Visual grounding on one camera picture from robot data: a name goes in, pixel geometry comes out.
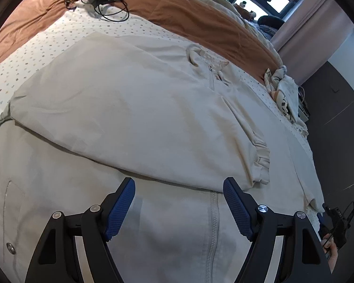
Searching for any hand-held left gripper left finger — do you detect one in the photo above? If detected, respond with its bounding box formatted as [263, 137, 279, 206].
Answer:
[24, 177, 136, 283]

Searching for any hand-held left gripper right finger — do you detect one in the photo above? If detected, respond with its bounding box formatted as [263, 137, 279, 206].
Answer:
[223, 177, 334, 283]

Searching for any beige zip jacket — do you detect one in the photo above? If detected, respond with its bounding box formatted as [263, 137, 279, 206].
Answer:
[0, 31, 325, 283]

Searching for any person's right hand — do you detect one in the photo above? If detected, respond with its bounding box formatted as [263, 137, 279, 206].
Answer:
[321, 237, 339, 273]

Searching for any cream nightstand with drawers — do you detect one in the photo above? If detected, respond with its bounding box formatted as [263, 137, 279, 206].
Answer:
[296, 87, 311, 123]

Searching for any patterned cloth pile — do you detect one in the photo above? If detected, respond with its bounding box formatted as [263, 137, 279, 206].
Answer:
[264, 67, 310, 138]

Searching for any dotted white bed sheet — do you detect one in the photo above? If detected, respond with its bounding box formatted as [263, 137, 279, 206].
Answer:
[0, 4, 325, 221]

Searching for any pink curtain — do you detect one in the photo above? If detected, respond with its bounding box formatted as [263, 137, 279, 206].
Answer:
[273, 0, 353, 86]

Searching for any brown stuffed toy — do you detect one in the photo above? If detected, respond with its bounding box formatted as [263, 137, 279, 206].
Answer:
[234, 1, 257, 19]

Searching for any brown quilted blanket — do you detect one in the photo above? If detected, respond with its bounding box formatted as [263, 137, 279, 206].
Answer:
[0, 0, 284, 77]

